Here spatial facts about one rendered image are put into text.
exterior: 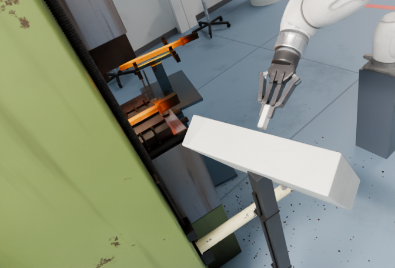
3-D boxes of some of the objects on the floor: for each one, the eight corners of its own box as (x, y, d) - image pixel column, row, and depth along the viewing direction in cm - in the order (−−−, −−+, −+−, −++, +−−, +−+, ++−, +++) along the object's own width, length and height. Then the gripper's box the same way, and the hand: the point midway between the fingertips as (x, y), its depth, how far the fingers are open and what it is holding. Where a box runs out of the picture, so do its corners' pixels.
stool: (214, 17, 442) (201, -28, 402) (237, 23, 403) (226, -28, 363) (184, 34, 426) (168, -12, 386) (205, 42, 387) (190, -9, 347)
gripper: (312, 62, 88) (286, 137, 84) (271, 59, 96) (247, 127, 92) (305, 49, 82) (278, 130, 79) (263, 47, 90) (236, 119, 87)
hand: (265, 117), depth 86 cm, fingers closed
